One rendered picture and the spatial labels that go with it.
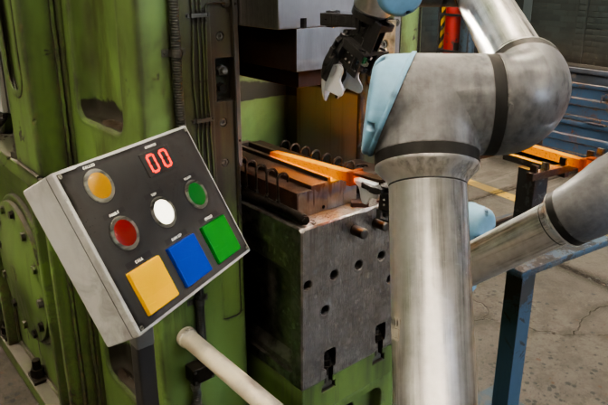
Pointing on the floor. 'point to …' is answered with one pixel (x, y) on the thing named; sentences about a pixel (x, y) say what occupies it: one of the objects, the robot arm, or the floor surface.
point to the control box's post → (145, 369)
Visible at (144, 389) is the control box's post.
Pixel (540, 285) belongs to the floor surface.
